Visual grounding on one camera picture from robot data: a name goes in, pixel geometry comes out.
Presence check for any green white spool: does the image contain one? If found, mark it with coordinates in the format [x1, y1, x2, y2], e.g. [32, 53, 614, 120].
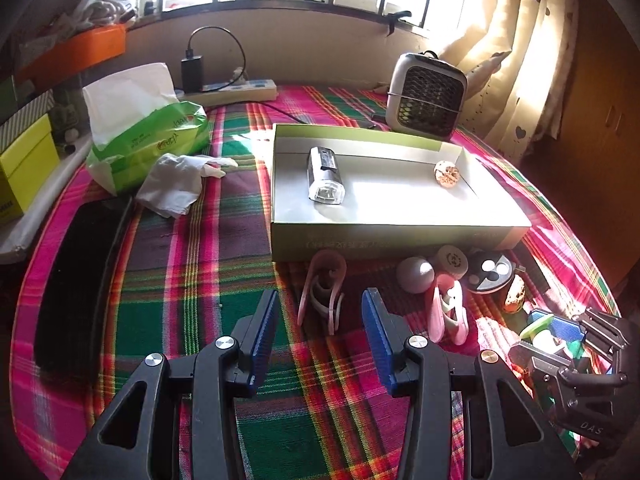
[520, 315, 587, 360]

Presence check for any pink clip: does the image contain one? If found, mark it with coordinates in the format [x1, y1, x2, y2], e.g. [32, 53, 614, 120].
[297, 249, 347, 335]
[425, 273, 470, 346]

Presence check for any grey ball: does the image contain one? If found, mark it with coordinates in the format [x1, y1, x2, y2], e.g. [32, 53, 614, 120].
[396, 257, 435, 295]

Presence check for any black round disc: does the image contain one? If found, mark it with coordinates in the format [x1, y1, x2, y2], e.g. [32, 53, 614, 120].
[460, 252, 515, 295]

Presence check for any white round cap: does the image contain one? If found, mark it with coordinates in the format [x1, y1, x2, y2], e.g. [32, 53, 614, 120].
[432, 245, 469, 280]

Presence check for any plaid bedspread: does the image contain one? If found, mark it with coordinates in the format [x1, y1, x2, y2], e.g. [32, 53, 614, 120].
[8, 83, 622, 480]

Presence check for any white green cardboard box tray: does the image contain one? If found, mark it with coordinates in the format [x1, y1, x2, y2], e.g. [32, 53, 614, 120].
[270, 125, 530, 262]

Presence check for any black clear small flashlight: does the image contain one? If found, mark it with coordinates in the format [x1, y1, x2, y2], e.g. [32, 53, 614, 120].
[307, 146, 346, 205]

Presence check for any crumpled white tissue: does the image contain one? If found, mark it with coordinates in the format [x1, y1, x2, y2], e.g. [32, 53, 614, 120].
[136, 153, 238, 219]

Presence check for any walnut in tray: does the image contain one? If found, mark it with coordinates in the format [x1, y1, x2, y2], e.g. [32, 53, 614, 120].
[434, 160, 461, 188]

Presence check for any black flat pad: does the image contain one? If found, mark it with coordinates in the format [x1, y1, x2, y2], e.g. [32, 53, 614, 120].
[34, 196, 134, 382]

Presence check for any grey mini air cooler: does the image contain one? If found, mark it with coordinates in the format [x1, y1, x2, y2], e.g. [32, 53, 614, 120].
[385, 51, 468, 141]

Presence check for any white power strip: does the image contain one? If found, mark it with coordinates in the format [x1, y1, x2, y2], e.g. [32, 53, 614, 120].
[175, 79, 279, 107]

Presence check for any green tissue pack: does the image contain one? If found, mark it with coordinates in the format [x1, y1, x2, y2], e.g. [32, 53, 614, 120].
[82, 63, 213, 195]

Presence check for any black charger adapter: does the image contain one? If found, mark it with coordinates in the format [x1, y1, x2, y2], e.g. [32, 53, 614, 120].
[181, 55, 204, 94]

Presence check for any yellow green box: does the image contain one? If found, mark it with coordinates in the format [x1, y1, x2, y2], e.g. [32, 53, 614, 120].
[0, 114, 60, 224]

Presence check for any cream heart curtain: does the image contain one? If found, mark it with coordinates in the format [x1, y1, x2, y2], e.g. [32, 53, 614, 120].
[439, 0, 578, 165]

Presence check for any striped box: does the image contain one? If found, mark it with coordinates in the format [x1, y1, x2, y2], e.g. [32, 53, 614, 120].
[0, 89, 55, 153]

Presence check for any orange box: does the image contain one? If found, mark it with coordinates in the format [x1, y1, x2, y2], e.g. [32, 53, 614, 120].
[15, 24, 127, 92]

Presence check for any plastic bag on sill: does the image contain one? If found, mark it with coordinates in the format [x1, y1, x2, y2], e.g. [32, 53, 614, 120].
[51, 0, 137, 41]

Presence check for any black charger cable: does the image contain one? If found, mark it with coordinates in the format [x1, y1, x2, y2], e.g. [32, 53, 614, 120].
[185, 24, 381, 131]

